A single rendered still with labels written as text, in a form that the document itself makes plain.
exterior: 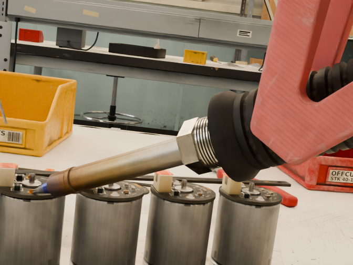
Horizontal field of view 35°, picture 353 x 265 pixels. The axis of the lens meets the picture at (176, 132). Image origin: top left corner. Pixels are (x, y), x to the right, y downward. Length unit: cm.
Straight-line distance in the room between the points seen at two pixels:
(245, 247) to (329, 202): 27
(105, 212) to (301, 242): 20
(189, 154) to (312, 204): 32
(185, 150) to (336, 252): 23
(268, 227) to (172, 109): 443
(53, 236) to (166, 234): 4
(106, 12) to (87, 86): 222
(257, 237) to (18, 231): 9
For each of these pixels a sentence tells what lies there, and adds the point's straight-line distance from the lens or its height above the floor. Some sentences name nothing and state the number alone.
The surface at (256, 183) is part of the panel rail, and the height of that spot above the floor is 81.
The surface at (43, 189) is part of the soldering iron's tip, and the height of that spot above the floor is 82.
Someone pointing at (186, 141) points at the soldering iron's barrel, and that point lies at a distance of 15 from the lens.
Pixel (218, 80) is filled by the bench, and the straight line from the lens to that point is 256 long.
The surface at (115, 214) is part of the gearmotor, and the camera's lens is 20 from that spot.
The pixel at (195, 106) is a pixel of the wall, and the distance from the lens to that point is 464.
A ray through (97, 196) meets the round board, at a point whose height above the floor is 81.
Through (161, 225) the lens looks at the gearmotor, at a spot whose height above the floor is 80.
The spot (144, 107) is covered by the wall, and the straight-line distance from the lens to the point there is 464.
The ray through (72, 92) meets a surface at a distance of 59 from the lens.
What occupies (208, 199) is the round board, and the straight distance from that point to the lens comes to 21.
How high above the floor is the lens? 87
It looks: 10 degrees down
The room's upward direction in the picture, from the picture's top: 7 degrees clockwise
